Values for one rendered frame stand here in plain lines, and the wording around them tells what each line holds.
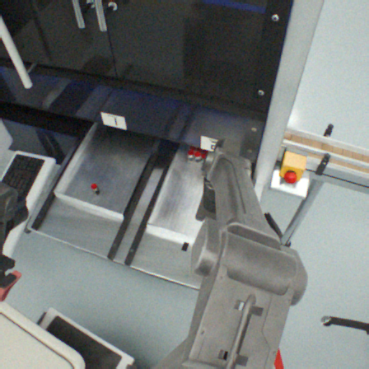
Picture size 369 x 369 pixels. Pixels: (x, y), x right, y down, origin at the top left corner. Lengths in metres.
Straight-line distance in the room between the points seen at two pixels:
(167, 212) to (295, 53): 0.63
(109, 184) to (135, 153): 0.15
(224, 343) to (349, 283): 1.88
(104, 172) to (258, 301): 1.00
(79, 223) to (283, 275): 0.93
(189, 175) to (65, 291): 1.13
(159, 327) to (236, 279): 1.63
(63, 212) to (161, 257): 0.36
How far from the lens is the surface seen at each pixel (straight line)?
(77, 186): 1.26
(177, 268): 1.09
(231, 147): 0.78
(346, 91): 3.06
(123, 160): 1.28
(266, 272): 0.33
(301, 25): 0.79
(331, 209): 2.32
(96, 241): 1.15
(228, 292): 0.32
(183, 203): 1.17
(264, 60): 0.86
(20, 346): 0.63
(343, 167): 1.30
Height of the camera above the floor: 1.91
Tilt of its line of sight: 58 degrees down
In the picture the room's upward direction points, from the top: 3 degrees counter-clockwise
